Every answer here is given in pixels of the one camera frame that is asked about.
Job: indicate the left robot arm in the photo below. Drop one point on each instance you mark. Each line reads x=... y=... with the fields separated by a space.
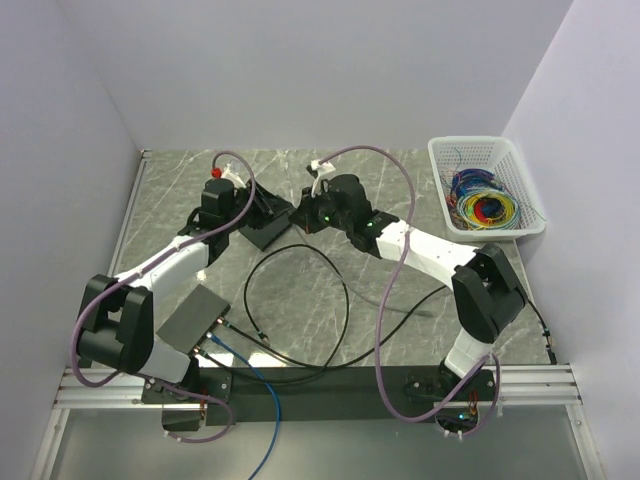
x=115 y=326

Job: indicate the black network switch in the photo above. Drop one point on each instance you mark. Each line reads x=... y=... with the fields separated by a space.
x=266 y=236
x=186 y=327

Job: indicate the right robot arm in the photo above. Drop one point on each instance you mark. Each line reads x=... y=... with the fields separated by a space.
x=487 y=292

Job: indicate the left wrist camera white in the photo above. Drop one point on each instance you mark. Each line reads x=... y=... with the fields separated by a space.
x=229 y=172

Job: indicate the white plastic basket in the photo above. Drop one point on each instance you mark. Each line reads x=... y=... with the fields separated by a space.
x=484 y=189

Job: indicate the black base beam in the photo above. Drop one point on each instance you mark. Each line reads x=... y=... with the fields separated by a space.
x=343 y=394

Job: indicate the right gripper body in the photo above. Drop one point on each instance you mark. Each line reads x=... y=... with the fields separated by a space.
x=320 y=212

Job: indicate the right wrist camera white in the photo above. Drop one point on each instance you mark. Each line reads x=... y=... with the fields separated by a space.
x=318 y=170

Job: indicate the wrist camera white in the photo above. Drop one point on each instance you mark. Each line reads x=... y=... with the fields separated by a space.
x=229 y=172
x=318 y=170

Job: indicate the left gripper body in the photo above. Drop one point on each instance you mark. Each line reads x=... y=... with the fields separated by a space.
x=244 y=204

